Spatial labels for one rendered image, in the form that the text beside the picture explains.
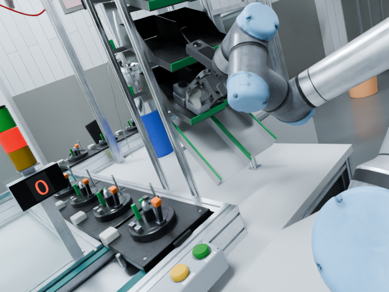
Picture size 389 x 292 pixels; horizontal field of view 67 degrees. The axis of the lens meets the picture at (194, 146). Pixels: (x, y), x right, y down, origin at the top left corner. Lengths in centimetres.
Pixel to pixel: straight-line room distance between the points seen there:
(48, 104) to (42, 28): 102
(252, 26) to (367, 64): 20
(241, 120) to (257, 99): 57
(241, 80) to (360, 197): 30
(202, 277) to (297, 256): 24
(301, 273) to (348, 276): 43
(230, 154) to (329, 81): 47
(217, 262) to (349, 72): 47
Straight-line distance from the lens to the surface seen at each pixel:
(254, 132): 107
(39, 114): 469
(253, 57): 55
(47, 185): 83
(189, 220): 82
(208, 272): 70
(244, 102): 53
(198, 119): 85
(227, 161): 95
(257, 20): 58
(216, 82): 73
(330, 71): 59
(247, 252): 83
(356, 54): 58
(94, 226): 105
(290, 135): 229
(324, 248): 33
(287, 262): 78
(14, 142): 81
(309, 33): 564
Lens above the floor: 139
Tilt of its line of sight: 18 degrees down
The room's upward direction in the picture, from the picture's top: 20 degrees counter-clockwise
